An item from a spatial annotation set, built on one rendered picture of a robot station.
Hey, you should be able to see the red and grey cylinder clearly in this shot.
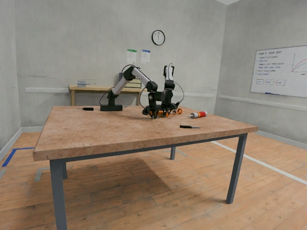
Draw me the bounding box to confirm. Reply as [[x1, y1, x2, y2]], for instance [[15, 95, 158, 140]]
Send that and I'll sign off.
[[189, 111, 208, 118]]

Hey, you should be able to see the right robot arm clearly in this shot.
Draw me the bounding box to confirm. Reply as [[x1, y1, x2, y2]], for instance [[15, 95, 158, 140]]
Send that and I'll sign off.
[[100, 66, 165, 107]]

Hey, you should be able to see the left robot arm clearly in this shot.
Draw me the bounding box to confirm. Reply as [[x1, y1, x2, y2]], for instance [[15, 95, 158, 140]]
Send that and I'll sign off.
[[163, 66, 178, 110]]

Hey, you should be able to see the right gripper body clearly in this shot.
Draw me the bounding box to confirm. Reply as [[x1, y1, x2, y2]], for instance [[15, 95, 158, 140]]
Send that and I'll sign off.
[[143, 100, 160, 112]]

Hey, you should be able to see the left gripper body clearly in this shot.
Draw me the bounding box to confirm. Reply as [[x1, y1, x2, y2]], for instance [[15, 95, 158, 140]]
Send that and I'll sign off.
[[161, 97, 179, 107]]

